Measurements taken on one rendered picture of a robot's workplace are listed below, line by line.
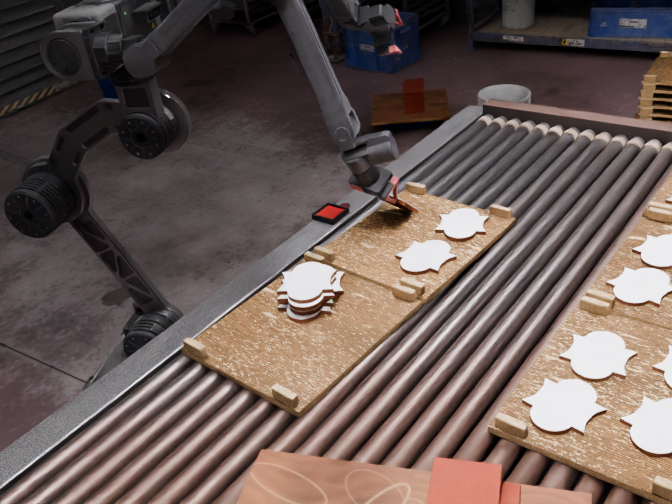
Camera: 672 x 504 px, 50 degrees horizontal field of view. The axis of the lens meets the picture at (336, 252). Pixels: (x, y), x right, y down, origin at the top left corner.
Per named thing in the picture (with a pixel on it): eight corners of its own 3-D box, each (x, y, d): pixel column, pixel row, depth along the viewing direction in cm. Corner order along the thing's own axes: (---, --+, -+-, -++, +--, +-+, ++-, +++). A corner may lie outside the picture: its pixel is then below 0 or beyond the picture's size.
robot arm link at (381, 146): (340, 119, 175) (332, 130, 168) (385, 105, 171) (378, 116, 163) (357, 164, 179) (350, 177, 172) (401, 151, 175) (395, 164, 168)
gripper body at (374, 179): (363, 164, 185) (351, 148, 179) (394, 175, 179) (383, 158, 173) (349, 185, 184) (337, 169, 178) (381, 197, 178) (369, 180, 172)
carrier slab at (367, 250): (311, 260, 184) (310, 255, 183) (406, 192, 209) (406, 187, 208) (425, 304, 163) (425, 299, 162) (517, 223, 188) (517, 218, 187)
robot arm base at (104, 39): (112, 68, 183) (98, 20, 177) (141, 67, 181) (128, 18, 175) (95, 80, 176) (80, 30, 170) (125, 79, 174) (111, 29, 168)
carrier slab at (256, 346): (182, 353, 159) (180, 348, 158) (306, 263, 184) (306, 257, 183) (299, 418, 138) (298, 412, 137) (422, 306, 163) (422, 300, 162)
